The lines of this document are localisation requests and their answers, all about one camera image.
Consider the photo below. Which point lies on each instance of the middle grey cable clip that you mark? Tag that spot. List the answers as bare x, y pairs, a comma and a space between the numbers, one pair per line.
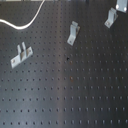
74, 29

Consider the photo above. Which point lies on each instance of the left grey cable clip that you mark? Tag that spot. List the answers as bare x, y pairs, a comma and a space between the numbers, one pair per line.
23, 54

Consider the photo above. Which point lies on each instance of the right grey cable clip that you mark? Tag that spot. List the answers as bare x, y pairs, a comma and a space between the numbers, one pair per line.
112, 16

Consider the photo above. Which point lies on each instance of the corner grey cable clip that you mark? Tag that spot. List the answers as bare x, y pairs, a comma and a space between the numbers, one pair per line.
121, 5

